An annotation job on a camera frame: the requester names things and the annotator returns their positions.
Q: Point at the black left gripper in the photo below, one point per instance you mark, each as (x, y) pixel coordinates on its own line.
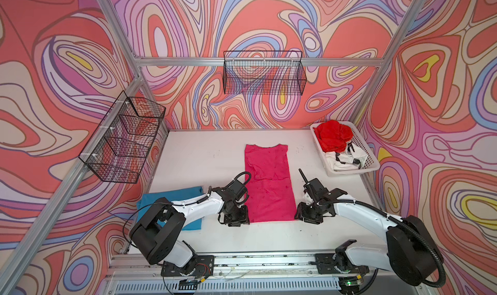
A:
(244, 219)

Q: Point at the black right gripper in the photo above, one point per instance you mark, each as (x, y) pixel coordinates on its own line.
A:
(301, 211)

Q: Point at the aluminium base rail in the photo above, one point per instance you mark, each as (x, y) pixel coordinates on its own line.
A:
(281, 272)

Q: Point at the black wire basket left wall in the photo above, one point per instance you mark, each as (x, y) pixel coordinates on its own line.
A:
(124, 139)

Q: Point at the red t shirt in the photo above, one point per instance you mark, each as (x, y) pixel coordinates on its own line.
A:
(333, 136)

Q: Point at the white plastic laundry basket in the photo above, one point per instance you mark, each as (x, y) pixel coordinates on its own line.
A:
(372, 164)

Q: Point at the black wire basket wall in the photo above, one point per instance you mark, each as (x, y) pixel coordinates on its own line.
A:
(267, 72)
(124, 139)

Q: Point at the white black garment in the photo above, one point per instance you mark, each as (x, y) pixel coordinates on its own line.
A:
(353, 158)

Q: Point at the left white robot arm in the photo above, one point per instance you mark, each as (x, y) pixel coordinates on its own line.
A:
(156, 233)

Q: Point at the magenta t shirt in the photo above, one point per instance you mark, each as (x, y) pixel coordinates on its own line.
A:
(271, 196)

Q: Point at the black wire basket back wall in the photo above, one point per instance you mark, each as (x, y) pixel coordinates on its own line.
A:
(267, 72)

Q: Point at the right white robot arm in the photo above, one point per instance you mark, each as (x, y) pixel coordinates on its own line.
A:
(408, 249)

